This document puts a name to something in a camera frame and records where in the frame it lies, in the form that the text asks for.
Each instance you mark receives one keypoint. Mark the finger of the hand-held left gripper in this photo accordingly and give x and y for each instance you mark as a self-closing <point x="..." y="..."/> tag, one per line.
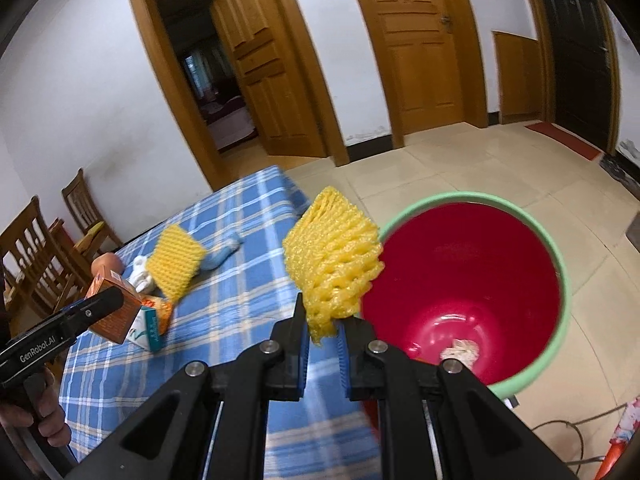
<point x="100" y="305"/>

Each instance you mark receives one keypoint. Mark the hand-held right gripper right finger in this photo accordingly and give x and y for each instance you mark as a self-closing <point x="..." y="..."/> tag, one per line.
<point x="342" y="360"/>

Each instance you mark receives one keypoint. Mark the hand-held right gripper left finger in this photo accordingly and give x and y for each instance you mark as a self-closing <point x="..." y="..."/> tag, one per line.
<point x="301" y="355"/>

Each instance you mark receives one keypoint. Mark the orange carton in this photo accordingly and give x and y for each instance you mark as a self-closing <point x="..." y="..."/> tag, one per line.
<point x="112" y="310"/>

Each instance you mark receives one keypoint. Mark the white cloth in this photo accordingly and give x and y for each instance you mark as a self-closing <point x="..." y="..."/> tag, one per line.
<point x="142" y="275"/>

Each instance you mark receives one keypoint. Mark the white and green carton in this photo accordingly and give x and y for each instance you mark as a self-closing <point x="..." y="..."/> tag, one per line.
<point x="147" y="332"/>

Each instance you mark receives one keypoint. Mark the orange snack bag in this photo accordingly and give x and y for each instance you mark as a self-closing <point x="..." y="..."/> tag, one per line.
<point x="161" y="312"/>

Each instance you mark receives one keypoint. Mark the small yellow foam net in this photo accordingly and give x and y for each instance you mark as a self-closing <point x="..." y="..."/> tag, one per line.
<point x="177" y="260"/>

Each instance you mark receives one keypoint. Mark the large yellow foam net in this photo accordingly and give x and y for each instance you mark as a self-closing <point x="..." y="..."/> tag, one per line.
<point x="332" y="255"/>

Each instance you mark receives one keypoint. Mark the red bin with green rim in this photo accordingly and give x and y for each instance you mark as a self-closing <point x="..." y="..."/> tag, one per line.
<point x="465" y="280"/>

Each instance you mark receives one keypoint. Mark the person's left hand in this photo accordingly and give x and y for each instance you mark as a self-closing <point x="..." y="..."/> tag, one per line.
<point x="52" y="422"/>

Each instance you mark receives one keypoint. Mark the peach round object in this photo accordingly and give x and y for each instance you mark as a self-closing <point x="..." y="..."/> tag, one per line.
<point x="106" y="264"/>

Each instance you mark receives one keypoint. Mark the wooden chair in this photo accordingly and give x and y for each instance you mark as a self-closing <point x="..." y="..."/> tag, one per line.
<point x="82" y="205"/>
<point x="35" y="255"/>

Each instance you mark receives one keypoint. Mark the blue plaid tablecloth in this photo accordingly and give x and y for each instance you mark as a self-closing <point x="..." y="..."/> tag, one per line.
<point x="235" y="280"/>

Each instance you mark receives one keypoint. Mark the crumpled paper ball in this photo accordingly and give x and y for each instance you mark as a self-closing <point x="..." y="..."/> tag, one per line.
<point x="461" y="351"/>

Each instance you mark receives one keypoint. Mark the open wooden door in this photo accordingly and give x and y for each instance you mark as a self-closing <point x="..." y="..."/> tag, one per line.
<point x="270" y="70"/>

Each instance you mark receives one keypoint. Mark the orange patterned floor object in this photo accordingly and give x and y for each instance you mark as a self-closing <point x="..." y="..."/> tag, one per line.
<point x="627" y="425"/>

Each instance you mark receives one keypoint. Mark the red doormat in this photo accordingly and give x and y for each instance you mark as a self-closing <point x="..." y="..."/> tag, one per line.
<point x="565" y="139"/>

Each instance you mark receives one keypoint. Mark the closed wooden door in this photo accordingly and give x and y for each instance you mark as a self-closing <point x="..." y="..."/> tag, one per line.
<point x="415" y="50"/>

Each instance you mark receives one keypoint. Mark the dark shoe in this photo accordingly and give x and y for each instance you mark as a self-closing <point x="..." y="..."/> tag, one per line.
<point x="616" y="166"/>

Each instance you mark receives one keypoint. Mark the black door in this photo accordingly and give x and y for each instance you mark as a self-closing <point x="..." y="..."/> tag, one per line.
<point x="570" y="50"/>

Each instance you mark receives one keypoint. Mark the wooden door frame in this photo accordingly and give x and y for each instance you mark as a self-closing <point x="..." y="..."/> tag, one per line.
<point x="150" y="60"/>

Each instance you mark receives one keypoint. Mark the wooden wall panel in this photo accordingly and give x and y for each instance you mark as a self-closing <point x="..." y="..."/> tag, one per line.
<point x="517" y="80"/>

